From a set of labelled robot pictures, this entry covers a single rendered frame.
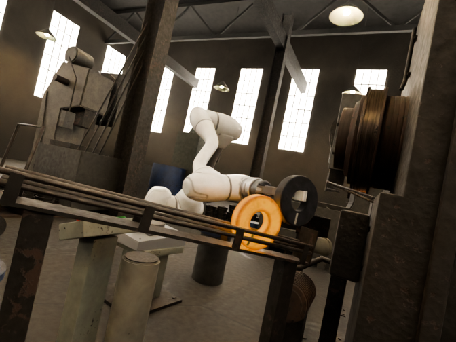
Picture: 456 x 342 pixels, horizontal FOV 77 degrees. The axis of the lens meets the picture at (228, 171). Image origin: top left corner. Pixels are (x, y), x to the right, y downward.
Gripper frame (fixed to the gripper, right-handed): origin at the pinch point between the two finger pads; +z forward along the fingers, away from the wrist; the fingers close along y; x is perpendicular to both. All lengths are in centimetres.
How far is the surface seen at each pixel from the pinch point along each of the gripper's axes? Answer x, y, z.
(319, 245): -14.2, -11.0, 2.2
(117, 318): -46, 40, -24
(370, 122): 32.4, -31.5, -0.9
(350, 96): 152, -239, -183
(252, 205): -5.3, 16.8, 1.5
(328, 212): -3, -225, -178
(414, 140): 20.2, -17.5, 22.9
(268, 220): -8.8, 10.0, 0.9
